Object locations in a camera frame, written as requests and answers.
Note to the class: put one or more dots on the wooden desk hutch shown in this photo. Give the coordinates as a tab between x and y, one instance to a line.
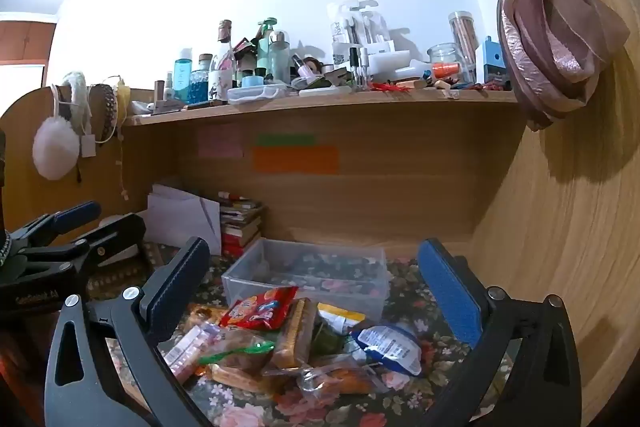
400	187

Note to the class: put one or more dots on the tall clear canister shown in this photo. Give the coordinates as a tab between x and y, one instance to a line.
462	32

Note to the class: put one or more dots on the clear packet of orange snacks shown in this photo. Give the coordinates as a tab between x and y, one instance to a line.
340	379

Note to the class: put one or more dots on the pink nail polish bottle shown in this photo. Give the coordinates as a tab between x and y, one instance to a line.
302	69

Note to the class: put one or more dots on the clear plastic box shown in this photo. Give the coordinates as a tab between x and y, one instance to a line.
260	277

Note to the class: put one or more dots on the brown cake bar packet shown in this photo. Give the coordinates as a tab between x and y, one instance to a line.
295	337

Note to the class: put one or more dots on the pink curtain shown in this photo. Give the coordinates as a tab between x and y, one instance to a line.
540	32

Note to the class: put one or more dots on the blue and white snack packet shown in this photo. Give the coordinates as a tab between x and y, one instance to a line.
385	347

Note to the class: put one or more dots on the white paper tag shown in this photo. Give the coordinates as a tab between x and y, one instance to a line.
88	146

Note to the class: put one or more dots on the glass jar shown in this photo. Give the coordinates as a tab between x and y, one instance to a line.
445	54

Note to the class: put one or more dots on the orange and white tube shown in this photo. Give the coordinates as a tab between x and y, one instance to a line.
445	69

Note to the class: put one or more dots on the pale green silver-capped bottle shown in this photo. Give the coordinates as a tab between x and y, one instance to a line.
279	57

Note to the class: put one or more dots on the silver cosmetic tubes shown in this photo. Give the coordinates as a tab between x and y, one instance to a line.
360	67

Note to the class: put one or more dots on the clear bottle with gold cap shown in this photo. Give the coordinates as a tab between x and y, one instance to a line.
222	67

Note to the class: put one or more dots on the stack of books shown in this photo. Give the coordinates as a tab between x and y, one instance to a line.
242	227

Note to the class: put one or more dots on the white brush packaging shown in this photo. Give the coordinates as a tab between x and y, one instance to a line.
345	32

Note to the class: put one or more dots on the green striped clear snack packet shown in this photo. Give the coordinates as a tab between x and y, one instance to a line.
235	352

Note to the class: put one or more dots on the dark studded headband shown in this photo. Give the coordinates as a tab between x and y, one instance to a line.
107	107

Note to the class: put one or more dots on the clear flat plastic case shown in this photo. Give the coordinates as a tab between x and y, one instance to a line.
255	93

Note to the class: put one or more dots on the small white spray bottle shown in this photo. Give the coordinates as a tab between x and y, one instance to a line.
169	87

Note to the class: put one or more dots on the brown lipstick tube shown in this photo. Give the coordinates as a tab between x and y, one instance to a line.
159	92

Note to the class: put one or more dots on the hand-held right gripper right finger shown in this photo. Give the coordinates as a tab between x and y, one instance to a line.
450	294

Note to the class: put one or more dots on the green pump bottle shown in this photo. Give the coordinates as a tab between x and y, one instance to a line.
265	42

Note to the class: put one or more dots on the yellow headband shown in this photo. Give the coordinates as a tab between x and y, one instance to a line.
122	99

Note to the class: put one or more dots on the pink wafer packet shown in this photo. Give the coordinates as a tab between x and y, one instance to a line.
187	352

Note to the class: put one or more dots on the blue bead jar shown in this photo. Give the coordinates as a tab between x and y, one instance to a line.
200	84

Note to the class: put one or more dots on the floral tablecloth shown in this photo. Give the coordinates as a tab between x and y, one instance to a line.
400	402

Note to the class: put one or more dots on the blue jar lid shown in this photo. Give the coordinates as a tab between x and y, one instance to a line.
252	81

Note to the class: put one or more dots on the green sticky note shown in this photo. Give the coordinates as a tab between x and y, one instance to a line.
285	140

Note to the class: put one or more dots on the white paper sheets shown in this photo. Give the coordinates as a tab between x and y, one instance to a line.
180	217

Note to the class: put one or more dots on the red snack packet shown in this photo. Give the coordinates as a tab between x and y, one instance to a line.
255	309

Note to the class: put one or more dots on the orange sticky note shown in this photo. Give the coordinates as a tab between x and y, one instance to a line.
295	159

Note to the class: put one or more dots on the red and white tube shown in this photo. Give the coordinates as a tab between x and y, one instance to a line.
232	196

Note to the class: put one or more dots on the small orange snack packet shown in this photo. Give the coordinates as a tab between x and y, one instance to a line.
205	314

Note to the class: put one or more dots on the blue and white box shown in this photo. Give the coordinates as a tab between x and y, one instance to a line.
492	62

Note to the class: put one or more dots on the tall blue liquid bottle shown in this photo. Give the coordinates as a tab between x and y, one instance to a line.
182	77

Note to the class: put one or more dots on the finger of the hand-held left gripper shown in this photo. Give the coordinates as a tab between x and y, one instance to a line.
122	234
75	213

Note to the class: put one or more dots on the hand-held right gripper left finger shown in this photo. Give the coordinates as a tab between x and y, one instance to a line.
175	279

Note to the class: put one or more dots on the brown wooden cabinet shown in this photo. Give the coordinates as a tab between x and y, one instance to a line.
25	42

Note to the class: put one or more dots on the yellow and white snack packet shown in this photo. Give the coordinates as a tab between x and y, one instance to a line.
340	314

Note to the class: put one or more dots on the white fluffy earmuffs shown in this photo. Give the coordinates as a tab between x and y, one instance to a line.
55	147

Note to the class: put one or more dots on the pink sticky note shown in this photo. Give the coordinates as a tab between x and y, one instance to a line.
220	144

